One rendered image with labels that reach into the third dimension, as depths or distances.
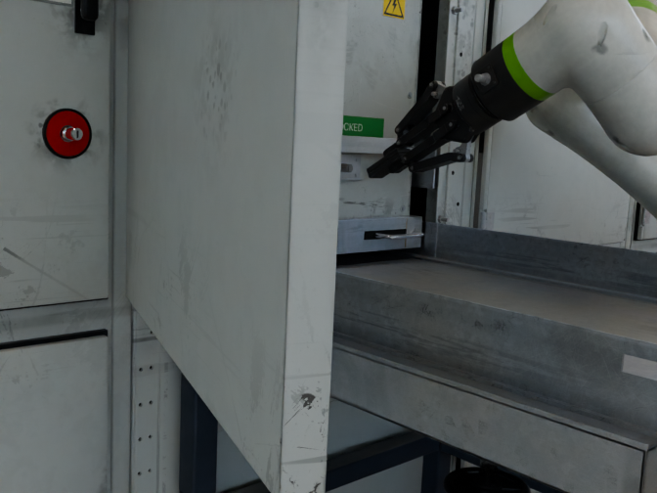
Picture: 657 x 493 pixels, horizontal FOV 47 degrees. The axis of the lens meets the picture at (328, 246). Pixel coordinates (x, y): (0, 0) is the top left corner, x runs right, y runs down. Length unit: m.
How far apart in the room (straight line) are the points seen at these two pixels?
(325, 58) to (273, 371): 0.18
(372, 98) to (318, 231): 0.93
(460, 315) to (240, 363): 0.26
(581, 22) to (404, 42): 0.55
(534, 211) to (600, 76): 0.76
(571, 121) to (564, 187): 0.38
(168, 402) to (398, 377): 0.47
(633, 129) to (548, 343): 0.38
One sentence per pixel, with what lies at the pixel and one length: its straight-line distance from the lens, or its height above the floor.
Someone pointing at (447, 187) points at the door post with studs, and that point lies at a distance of 1.44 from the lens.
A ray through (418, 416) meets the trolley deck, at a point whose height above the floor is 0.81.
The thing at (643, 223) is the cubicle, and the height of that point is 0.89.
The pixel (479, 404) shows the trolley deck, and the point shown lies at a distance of 0.67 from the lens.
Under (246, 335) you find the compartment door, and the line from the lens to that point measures 0.50.
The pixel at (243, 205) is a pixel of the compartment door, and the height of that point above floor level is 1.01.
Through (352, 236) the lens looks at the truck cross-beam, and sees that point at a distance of 1.31.
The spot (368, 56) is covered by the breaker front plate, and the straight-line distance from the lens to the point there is 1.34.
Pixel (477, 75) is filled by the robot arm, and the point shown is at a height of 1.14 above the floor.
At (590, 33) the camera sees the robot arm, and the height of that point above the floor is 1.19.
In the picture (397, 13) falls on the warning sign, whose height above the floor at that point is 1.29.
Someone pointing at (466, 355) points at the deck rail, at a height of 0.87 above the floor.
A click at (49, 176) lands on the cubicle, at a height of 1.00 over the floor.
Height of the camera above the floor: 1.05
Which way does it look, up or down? 8 degrees down
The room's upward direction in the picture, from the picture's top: 3 degrees clockwise
